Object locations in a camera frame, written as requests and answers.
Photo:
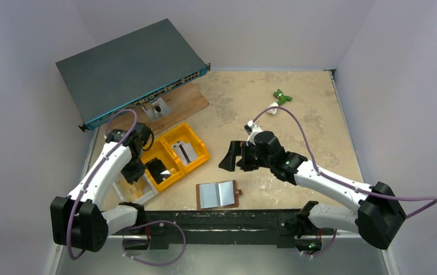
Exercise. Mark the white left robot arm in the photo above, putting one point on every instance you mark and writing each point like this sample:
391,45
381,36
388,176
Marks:
77,219

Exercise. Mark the grey network switch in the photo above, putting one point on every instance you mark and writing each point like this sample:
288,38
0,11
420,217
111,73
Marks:
129,71

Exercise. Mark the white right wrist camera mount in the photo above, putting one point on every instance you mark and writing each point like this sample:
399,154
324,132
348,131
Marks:
252,129

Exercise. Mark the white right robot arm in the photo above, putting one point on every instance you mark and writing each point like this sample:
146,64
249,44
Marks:
363,209

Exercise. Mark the grey metal bracket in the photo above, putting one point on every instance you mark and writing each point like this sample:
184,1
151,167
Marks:
156,109

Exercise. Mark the top silver magnetic stripe card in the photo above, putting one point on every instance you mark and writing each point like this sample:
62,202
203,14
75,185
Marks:
185,152

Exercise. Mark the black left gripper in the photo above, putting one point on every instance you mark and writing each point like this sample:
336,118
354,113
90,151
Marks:
133,171

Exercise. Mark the green and white plastic fitting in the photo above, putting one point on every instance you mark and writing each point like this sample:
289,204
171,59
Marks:
281,99

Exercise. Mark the brown leather card holder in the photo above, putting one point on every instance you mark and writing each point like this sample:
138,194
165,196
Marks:
217,195

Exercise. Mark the plywood board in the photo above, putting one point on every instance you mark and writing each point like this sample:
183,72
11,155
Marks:
183,102

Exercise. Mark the white bin with gold cards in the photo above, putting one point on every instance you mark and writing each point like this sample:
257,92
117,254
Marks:
138,192

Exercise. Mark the yellow bin with black cards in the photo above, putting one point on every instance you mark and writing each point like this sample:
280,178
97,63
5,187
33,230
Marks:
165,153

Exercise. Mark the black metal base rail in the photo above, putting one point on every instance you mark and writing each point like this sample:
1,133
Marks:
283,228

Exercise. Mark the top black VIP card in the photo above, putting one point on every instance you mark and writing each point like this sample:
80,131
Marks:
158,170

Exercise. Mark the yellow bin with silver cards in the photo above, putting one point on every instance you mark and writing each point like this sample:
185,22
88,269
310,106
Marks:
183,132

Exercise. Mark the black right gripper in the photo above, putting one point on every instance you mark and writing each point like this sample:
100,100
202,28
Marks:
242,156

